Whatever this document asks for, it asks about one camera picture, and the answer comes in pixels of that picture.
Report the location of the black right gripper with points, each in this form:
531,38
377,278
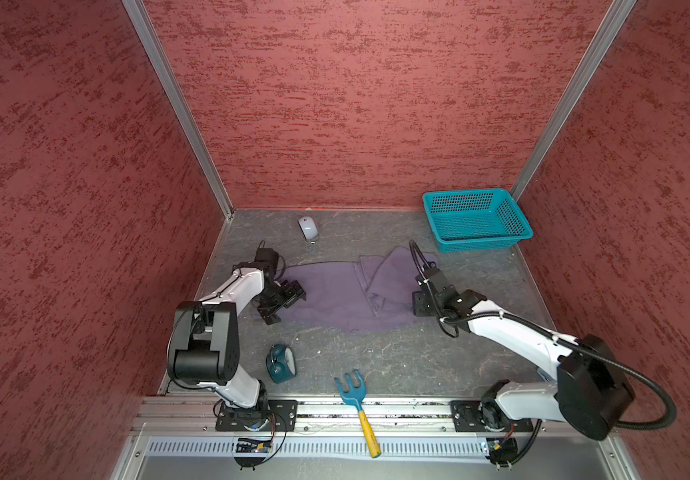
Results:
417,302

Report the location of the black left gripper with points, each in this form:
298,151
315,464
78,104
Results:
291,296

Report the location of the purple trousers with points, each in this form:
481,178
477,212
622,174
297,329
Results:
372,294

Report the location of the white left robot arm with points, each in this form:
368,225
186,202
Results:
203,352

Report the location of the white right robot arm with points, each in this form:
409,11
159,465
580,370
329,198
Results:
571,387

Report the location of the teal tape dispenser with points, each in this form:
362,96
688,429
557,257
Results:
280,364

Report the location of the white computer mouse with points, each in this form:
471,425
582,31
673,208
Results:
309,229

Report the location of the teal plastic mesh basket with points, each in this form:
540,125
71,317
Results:
474,220

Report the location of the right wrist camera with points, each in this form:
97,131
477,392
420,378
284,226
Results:
433,278

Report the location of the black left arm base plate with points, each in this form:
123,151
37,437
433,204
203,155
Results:
282,415

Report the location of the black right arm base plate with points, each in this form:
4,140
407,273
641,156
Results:
468,416

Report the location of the blue garden fork yellow handle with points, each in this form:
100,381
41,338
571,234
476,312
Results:
353,394

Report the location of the left circuit board with wires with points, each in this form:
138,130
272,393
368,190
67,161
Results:
251,453

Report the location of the circuit board with wires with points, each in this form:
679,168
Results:
503,451
251,453

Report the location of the right circuit board with wires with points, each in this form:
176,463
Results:
503,451

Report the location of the aluminium front rail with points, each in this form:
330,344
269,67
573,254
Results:
407,429

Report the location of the aluminium corner post left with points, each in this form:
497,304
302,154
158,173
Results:
154,50

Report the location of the aluminium corner post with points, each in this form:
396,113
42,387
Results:
598,47
154,50

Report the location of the aluminium corner post right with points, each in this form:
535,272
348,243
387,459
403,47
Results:
598,47

